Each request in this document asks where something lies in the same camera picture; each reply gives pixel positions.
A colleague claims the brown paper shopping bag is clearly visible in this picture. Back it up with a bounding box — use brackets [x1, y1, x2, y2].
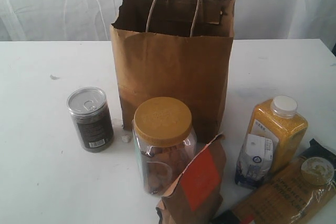
[110, 0, 235, 143]

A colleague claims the white paper crumb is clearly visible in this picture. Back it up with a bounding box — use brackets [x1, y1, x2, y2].
[121, 135, 132, 143]

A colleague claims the clear jar yellow lid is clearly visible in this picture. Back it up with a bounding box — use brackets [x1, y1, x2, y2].
[132, 97, 197, 195]

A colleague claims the brown pouch orange label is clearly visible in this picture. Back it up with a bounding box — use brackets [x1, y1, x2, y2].
[156, 134, 226, 223]

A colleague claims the small white blue carton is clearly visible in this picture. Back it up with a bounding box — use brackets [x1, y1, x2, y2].
[235, 134, 277, 189]

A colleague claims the yellow grain bottle white cap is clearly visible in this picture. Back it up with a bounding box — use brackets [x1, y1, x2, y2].
[247, 95, 308, 174]

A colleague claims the spaghetti packet gold seal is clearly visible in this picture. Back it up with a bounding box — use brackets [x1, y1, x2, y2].
[211, 138, 336, 224]

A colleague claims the dark can silver lid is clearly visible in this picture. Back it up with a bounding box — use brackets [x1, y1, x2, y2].
[67, 87, 114, 153]

